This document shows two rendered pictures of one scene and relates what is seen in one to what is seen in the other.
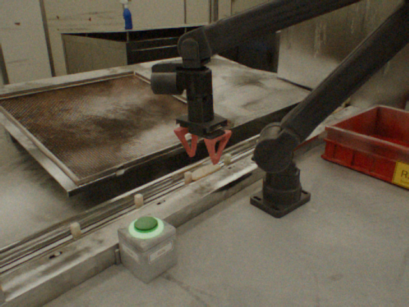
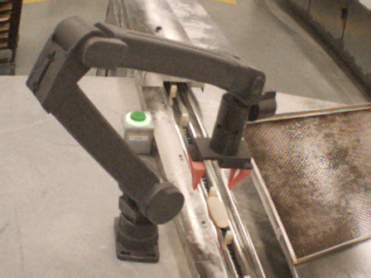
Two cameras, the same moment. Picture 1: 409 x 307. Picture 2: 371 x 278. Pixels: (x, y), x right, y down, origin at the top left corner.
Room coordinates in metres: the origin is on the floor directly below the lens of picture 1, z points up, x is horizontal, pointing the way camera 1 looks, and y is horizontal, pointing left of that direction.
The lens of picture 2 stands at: (1.07, -0.78, 1.57)
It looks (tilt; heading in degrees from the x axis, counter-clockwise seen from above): 34 degrees down; 118
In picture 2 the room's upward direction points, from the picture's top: 11 degrees clockwise
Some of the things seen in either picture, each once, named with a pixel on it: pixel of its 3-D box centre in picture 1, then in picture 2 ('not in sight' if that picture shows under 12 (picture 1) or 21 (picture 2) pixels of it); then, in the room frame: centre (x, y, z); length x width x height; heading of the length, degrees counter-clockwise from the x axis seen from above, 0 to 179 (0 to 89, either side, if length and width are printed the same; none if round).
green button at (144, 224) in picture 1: (146, 226); (137, 117); (0.48, 0.10, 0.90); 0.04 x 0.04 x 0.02
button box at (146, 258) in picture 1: (147, 253); (136, 138); (0.48, 0.10, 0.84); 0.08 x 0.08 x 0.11; 46
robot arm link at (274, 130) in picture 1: (274, 153); (147, 196); (0.68, -0.14, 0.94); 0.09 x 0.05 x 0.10; 73
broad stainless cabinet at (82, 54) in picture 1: (179, 74); not in sight; (3.60, 0.27, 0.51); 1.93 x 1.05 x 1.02; 136
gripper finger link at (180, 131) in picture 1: (195, 139); (228, 170); (0.75, 0.03, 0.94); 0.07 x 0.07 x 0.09; 46
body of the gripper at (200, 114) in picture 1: (200, 110); (226, 139); (0.74, 0.01, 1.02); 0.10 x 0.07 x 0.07; 46
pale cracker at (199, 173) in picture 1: (205, 170); (218, 210); (0.76, 0.00, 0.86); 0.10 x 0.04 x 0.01; 136
